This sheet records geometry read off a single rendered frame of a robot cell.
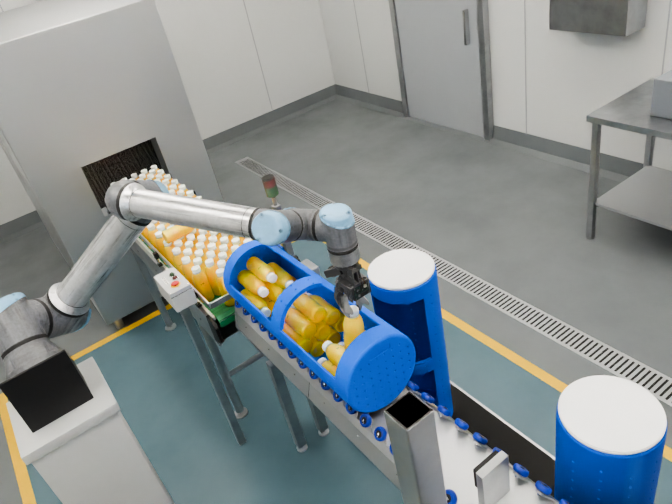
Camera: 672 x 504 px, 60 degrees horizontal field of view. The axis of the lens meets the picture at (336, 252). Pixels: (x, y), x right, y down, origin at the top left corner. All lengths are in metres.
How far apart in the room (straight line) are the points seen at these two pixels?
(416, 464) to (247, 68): 6.31
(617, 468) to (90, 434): 1.64
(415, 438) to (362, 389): 0.89
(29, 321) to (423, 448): 1.52
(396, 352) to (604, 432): 0.62
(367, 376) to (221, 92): 5.44
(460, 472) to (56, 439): 1.28
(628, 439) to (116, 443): 1.63
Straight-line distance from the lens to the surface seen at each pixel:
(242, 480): 3.18
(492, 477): 1.69
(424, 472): 1.06
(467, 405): 3.02
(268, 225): 1.51
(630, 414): 1.87
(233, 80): 6.99
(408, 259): 2.45
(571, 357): 3.47
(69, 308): 2.25
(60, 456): 2.24
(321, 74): 7.58
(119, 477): 2.38
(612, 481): 1.88
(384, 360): 1.86
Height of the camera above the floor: 2.45
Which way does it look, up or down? 33 degrees down
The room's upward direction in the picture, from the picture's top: 13 degrees counter-clockwise
